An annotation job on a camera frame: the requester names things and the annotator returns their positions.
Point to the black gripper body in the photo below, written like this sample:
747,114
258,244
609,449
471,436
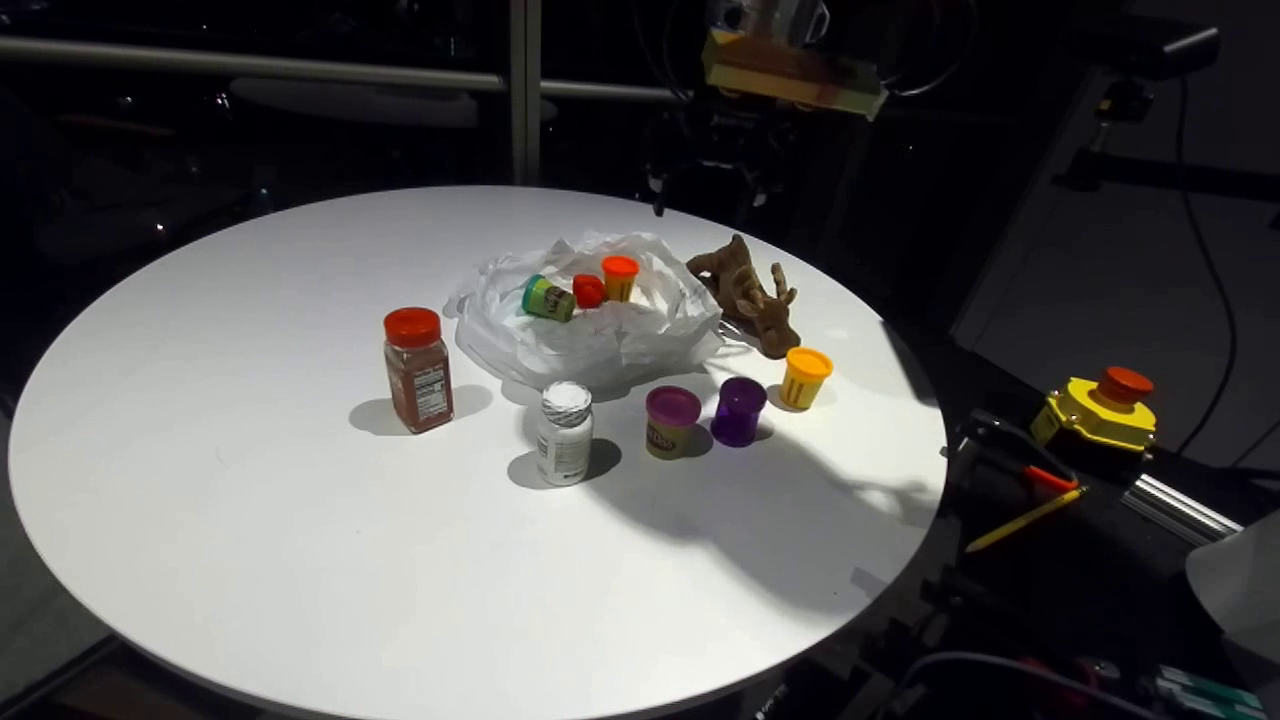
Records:
721,154

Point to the brown plush moose toy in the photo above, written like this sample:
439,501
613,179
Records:
747,300

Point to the orange lid dough can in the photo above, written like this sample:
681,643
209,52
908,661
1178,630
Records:
617,276

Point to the yellow lid dough can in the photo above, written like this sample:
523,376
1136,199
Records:
804,376

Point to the purple dough can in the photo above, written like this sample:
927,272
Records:
739,408

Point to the pink lid dough can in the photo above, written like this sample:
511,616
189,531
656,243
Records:
673,423

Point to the white pill bottle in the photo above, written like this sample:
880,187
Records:
567,432

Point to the red lid spice jar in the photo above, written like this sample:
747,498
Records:
418,375

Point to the small red dough can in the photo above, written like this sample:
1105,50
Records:
588,291

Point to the clear crumpled plastic bag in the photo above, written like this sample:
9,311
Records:
602,340

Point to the green dough can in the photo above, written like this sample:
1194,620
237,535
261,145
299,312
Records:
547,296

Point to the yellow emergency stop button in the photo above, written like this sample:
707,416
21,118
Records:
1099,406

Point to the yellow pencil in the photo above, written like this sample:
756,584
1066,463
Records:
1026,523

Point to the grey metal handrail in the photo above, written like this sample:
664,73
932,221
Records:
242,64

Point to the aluminium profile bar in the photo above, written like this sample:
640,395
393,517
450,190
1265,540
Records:
1182,507

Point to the grey curved cover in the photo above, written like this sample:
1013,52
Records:
1243,581

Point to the translucent wrist camera box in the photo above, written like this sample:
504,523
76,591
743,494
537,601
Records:
801,73

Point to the grey vertical railing post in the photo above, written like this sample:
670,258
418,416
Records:
526,94

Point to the black mounted camera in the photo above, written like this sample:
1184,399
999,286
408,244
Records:
1146,46

